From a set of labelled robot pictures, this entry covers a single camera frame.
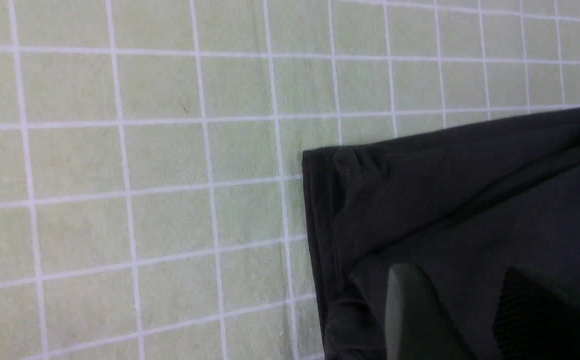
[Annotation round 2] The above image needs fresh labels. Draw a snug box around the dark gray long-sleeved shirt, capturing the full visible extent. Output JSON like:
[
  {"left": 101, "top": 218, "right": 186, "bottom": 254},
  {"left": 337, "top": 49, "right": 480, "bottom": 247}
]
[{"left": 302, "top": 108, "right": 580, "bottom": 360}]

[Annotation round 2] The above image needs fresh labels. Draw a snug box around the light green checkered tablecloth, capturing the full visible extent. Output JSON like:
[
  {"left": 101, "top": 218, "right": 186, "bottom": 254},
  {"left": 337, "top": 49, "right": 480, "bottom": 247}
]
[{"left": 0, "top": 0, "right": 580, "bottom": 360}]

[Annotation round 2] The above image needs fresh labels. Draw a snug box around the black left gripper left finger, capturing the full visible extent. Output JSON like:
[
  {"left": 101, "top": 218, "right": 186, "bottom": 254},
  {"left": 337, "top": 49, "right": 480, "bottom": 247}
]
[{"left": 384, "top": 263, "right": 476, "bottom": 360}]

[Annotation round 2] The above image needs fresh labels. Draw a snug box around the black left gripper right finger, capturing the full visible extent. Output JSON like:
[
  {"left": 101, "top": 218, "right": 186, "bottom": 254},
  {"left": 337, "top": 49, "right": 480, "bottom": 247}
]
[{"left": 493, "top": 266, "right": 580, "bottom": 360}]

